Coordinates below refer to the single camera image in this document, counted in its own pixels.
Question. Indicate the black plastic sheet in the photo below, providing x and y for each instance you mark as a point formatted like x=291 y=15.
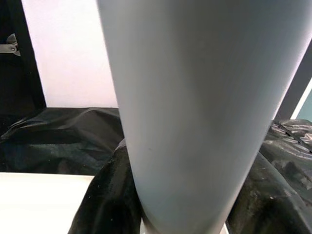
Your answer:
x=61 y=146

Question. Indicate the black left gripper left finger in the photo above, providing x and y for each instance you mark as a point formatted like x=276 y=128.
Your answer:
x=109 y=200

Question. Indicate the white plastic table leg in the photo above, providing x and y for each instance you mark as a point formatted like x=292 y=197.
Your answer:
x=195 y=97

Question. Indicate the black door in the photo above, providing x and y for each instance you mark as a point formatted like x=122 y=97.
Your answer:
x=14 y=85

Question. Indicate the dark door frame post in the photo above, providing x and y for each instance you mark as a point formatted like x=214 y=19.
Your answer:
x=299 y=85

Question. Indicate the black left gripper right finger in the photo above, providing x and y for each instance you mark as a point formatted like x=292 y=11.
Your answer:
x=273 y=207

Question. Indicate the white plastic table top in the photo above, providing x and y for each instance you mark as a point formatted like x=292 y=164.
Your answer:
x=36 y=207

